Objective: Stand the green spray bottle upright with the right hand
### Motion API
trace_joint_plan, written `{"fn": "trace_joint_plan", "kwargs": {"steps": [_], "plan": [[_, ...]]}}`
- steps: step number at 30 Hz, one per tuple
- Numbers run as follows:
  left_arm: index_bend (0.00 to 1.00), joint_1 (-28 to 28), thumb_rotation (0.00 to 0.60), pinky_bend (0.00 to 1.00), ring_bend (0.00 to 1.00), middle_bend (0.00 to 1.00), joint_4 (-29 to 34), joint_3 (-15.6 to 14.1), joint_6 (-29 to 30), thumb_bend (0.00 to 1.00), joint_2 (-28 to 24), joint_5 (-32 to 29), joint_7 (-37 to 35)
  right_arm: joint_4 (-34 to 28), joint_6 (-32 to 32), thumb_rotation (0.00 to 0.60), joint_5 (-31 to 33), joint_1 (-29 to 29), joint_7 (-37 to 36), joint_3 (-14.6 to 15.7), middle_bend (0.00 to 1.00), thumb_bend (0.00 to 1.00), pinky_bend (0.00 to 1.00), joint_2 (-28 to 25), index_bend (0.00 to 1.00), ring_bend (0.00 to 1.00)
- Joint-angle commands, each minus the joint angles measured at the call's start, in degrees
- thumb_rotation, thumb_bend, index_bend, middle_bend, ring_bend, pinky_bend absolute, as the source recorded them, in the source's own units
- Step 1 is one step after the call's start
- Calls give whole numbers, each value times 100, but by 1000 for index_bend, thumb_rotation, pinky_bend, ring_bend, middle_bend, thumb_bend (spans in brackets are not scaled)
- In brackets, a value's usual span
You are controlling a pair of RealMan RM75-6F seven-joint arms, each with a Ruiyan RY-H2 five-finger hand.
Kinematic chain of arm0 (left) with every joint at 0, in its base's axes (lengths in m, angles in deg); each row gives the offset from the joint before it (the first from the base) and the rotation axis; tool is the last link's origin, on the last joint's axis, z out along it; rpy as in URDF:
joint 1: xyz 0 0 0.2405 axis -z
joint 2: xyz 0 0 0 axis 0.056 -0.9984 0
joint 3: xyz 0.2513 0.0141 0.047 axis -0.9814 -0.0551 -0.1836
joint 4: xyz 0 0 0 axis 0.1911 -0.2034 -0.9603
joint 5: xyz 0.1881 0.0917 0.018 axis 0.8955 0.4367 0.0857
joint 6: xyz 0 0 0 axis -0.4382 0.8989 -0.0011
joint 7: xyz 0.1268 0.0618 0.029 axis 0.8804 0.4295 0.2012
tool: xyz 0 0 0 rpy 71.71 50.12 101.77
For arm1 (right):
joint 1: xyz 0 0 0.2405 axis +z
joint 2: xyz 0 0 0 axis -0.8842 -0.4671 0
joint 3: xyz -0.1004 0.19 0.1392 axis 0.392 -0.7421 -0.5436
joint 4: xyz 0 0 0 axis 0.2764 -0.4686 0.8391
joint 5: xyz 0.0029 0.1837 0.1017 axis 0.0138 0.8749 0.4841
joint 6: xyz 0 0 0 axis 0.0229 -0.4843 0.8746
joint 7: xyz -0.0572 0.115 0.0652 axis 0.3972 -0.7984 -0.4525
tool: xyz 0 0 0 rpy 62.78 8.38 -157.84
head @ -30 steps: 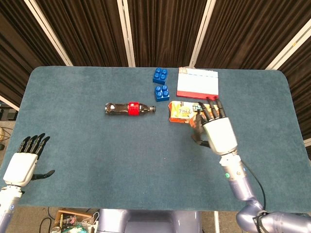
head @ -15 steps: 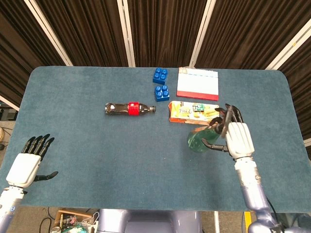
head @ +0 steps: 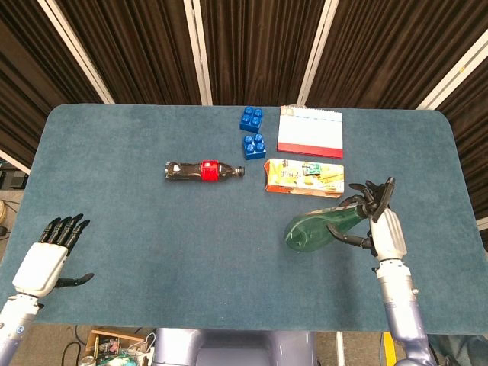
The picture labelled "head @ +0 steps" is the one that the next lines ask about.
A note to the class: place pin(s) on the dark equipment rack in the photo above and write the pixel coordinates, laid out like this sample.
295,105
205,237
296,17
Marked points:
11,177

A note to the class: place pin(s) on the green glass bottle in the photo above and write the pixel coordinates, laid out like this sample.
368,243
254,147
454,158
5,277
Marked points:
309,230

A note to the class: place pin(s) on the white partition post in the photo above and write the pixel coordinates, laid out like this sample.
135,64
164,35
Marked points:
198,53
76,53
15,162
316,53
453,76

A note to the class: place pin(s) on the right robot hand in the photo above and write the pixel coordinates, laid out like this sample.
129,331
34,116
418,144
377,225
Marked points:
387,236

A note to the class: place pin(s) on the yellow strip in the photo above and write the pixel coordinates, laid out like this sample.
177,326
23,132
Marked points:
389,348

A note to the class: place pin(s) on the cardboard box with clutter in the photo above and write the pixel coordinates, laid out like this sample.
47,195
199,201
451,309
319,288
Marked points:
112,348

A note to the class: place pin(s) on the blue table cloth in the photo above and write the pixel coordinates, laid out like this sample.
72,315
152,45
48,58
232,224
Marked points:
190,248

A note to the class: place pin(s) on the blue toy building block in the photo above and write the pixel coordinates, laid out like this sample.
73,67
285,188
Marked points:
251,119
254,146

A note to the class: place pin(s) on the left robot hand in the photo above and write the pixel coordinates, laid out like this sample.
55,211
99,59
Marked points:
40,267

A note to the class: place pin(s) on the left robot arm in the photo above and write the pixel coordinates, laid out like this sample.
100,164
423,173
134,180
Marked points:
15,324

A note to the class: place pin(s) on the cola bottle with red label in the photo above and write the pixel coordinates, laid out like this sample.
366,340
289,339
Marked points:
187,171

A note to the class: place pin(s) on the white spiral desk calendar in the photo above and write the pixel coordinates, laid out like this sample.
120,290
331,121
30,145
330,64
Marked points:
310,131

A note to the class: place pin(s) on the grey-blue robot torso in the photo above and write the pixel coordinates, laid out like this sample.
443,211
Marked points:
232,348

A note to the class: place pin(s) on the orange snack box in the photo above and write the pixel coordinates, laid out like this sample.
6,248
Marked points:
289,179

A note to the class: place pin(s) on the dark brown curtain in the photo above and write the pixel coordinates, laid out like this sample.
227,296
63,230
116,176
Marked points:
470,160
263,49
389,49
23,76
133,49

